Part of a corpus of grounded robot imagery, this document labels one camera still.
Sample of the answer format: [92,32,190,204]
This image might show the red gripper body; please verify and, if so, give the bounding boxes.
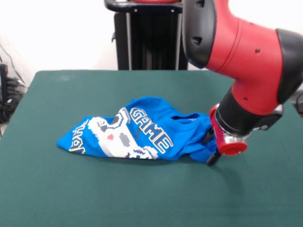
[208,104,248,157]

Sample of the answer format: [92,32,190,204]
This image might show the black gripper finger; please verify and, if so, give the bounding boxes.
[203,129,215,145]
[205,151,222,166]

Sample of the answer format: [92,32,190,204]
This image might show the blue printed shirt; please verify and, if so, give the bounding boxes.
[56,96,220,165]

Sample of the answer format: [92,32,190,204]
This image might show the black office chair base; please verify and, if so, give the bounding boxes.
[293,88,303,119]

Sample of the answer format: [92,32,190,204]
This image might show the dark green table cloth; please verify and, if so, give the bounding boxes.
[0,69,303,227]

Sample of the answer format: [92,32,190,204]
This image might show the black box device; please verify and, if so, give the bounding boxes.
[0,63,9,103]

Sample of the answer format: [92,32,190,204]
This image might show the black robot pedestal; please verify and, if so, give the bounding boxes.
[104,0,189,70]

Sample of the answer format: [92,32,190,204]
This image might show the black cable tangle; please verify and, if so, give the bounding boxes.
[0,44,28,124]

